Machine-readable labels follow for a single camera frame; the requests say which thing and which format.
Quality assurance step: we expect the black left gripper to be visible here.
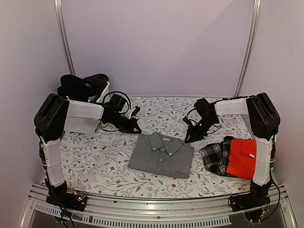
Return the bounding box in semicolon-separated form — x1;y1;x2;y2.
107;113;142;133

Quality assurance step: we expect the aluminium frame post right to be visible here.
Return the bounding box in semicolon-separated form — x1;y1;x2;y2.
234;0;261;97

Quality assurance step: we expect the black white plaid garment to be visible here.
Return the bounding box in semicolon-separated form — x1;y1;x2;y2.
200;136;235;177

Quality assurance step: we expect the grey button-up shirt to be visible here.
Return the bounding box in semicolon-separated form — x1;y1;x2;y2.
128;132;194;179

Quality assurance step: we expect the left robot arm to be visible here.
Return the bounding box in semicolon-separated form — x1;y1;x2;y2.
34;91;142;206

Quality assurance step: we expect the aluminium frame post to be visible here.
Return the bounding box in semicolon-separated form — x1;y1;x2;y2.
54;0;76;75
234;0;261;97

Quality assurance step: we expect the dark olive garment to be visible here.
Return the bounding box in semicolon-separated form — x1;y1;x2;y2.
84;74;109;91

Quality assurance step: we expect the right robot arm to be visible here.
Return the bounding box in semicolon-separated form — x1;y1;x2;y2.
183;93;280;207

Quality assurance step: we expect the red folded t-shirt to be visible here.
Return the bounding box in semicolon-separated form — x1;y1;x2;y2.
226;138;257;181

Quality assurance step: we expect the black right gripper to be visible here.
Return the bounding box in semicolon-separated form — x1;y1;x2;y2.
185;117;217;143

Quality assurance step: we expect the white plastic laundry basket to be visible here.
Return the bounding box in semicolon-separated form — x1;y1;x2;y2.
64;81;111;133

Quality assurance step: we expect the aluminium table front rail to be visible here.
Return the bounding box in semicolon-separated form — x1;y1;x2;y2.
19;184;298;228

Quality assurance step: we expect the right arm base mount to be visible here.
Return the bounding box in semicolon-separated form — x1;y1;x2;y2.
228;190;270;224

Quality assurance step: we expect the aluminium frame post left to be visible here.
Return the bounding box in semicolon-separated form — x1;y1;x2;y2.
54;0;76;75

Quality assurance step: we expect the black garment with logo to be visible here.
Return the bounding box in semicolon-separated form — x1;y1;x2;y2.
57;74;94;101

